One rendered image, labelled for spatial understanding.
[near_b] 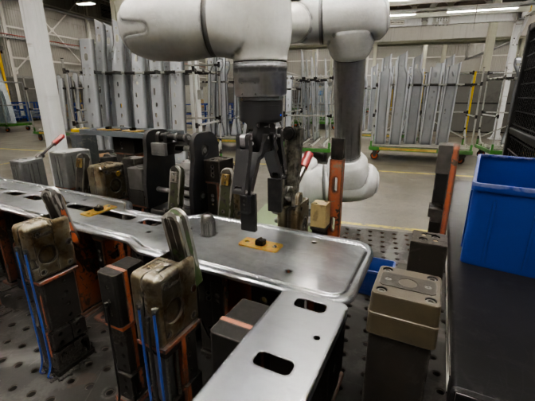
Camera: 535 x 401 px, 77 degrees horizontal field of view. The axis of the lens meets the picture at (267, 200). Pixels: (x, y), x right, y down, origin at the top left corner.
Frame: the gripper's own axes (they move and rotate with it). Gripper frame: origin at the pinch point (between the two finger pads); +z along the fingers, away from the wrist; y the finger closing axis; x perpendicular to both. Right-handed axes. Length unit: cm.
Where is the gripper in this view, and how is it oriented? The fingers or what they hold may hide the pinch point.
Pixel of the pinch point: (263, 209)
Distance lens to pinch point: 64.5
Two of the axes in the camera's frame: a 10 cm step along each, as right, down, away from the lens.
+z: 0.1, 9.5, 3.1
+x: 9.0, 1.3, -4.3
